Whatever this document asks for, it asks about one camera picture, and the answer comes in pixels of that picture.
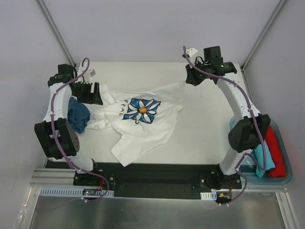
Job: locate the left slotted cable duct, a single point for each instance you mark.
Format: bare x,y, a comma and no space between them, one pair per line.
75,192

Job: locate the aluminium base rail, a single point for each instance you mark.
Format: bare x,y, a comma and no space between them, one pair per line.
52,177

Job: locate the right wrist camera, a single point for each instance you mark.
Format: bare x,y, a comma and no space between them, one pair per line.
192,53

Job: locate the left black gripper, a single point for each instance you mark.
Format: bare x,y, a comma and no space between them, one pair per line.
86,93

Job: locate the slotted cable duct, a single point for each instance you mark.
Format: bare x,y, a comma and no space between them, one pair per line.
75,192
208,195

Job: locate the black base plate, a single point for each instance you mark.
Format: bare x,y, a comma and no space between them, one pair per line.
158,180

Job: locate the dark blue t shirt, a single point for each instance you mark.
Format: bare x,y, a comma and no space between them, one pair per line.
78,115

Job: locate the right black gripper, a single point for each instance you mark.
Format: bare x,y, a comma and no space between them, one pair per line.
192,77

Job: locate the teal plastic bin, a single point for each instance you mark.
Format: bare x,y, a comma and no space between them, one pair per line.
248,167

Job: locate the white printed t shirt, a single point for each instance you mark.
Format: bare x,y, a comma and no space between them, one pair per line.
145,120

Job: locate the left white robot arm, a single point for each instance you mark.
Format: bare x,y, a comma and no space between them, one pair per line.
69,92

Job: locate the right slotted cable duct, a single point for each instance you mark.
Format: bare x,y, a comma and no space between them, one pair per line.
208,195

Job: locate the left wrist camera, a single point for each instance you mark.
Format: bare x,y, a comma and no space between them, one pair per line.
89,74

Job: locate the right aluminium frame post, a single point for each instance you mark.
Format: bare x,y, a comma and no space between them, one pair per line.
264,32

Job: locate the aluminium frame post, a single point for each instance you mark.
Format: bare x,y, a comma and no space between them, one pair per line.
53,27
264,32

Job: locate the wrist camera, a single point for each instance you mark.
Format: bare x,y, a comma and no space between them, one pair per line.
192,53
89,74

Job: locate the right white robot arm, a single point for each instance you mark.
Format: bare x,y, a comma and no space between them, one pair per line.
249,127

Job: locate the left aluminium frame post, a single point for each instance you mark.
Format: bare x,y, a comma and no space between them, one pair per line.
53,27

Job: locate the red rolled t shirt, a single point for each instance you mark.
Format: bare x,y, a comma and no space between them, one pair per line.
279,171

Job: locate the cyan rolled t shirt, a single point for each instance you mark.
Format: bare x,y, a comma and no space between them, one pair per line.
259,156

